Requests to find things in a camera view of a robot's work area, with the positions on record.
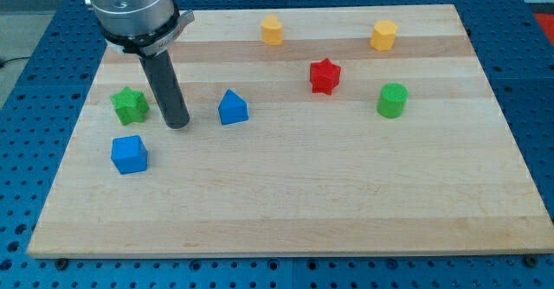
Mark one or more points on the red star block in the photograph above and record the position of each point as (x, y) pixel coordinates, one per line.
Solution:
(324, 76)

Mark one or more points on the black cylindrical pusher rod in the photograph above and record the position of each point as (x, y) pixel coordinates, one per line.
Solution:
(163, 82)

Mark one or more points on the yellow hexagon block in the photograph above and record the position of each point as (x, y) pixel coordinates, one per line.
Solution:
(384, 35)

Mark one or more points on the yellow heart block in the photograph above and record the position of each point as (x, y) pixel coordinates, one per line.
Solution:
(272, 31)

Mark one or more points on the red object at edge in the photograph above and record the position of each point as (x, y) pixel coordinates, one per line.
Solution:
(546, 23)

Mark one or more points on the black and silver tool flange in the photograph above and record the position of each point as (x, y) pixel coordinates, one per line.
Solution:
(153, 43)

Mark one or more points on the blue cube block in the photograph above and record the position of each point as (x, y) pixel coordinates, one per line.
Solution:
(129, 154)

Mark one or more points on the wooden board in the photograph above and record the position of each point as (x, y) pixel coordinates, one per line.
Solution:
(308, 174)

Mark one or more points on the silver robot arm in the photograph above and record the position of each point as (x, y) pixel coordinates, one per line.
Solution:
(146, 28)

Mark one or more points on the green cylinder block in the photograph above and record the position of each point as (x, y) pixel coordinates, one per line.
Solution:
(392, 99)

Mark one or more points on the blue triangle block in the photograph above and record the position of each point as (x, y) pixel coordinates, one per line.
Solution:
(232, 108)

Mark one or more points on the green star block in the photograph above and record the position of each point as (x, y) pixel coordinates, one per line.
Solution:
(130, 106)

